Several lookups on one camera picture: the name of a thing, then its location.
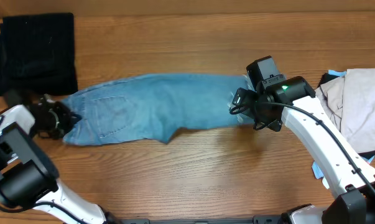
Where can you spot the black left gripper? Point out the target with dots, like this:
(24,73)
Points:
(72,119)

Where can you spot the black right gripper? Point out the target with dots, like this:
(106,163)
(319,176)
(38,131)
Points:
(259,113)

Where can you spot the light blue denim jeans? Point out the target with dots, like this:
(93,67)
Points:
(153,106)

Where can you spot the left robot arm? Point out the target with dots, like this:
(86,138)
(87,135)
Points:
(29,180)

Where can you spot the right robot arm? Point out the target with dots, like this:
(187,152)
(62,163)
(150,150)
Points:
(276,101)

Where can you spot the black folded knit garment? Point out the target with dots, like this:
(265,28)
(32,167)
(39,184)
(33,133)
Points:
(37,53)

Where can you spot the pale pink garment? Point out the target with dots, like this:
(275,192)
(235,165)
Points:
(357,91)

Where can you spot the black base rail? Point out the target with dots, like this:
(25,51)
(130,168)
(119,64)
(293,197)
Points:
(202,221)

